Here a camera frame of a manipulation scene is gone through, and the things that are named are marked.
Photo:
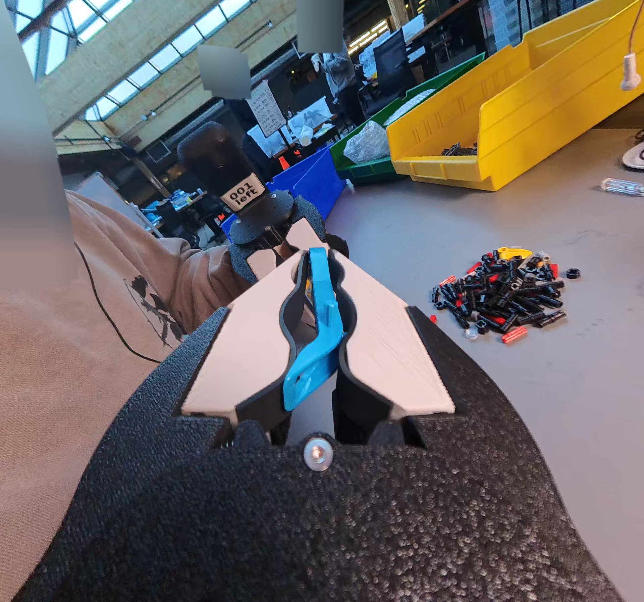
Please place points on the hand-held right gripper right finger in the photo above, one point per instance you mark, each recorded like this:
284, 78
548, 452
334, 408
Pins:
397, 355

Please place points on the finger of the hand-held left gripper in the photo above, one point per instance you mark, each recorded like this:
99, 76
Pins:
266, 262
308, 237

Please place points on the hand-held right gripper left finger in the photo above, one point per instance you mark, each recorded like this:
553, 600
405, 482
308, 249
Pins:
241, 355

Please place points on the blue plastic bin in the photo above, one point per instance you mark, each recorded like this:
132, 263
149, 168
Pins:
312, 179

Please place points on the blue brick separator tool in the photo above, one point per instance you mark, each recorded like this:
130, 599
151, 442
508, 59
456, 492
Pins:
329, 330

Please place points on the pile of small connector pins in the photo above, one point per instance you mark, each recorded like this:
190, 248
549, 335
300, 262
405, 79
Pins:
503, 295

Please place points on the person's left forearm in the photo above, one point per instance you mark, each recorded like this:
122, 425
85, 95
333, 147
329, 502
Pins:
211, 280

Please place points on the grey desk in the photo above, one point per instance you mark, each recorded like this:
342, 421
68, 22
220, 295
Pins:
553, 385

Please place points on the cluttered background table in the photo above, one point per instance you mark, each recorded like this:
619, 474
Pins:
176, 199

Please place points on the orange traffic cone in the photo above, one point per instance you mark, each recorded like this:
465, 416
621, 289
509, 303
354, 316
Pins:
284, 163

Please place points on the handwritten sign on stand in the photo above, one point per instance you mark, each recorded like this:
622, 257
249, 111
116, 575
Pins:
266, 108

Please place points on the black office chair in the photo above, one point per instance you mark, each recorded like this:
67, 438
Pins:
392, 68
173, 219

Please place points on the green plastic bin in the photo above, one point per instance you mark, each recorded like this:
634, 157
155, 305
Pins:
362, 169

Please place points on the white paper cup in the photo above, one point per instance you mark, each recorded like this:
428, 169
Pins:
306, 136

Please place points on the clear plastic storage box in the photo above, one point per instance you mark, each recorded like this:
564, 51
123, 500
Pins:
312, 119

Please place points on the crumpled clear plastic bag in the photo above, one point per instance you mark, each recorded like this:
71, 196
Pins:
367, 144

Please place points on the flat bubble wrap bag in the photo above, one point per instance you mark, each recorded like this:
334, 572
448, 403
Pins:
407, 103

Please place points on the heap of black brick parts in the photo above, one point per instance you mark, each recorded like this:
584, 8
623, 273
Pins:
460, 150

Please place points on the yellow plastic parts bin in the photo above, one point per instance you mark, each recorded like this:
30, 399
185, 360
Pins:
553, 108

